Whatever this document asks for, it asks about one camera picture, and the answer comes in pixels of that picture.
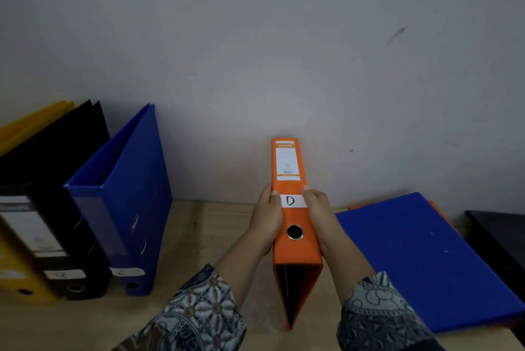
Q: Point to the person's left hand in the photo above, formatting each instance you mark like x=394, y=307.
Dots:
x=264, y=221

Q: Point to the person's right hand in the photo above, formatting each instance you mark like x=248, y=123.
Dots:
x=326, y=221

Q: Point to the person's right thumb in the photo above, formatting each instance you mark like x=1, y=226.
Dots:
x=311, y=198

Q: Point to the person's left thumb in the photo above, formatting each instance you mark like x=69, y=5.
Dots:
x=272, y=198

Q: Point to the orange lever arch binder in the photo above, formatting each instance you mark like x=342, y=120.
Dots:
x=296, y=254

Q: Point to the person's right forearm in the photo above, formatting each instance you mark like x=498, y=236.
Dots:
x=369, y=301

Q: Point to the person's left forearm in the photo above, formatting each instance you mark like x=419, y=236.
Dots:
x=213, y=301

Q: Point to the blue flat lying binder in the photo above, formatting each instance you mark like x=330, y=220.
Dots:
x=422, y=256

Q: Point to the orange flat lying binder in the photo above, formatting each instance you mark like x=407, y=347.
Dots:
x=440, y=211

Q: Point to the blue upright lever arch binder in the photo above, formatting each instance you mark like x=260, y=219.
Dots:
x=131, y=199

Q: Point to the black flat lying binder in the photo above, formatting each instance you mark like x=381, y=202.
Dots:
x=502, y=240

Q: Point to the black upright lever arch binder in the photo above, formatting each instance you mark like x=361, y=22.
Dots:
x=61, y=166

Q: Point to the yellow lever arch binder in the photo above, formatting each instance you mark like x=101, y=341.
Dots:
x=16, y=272

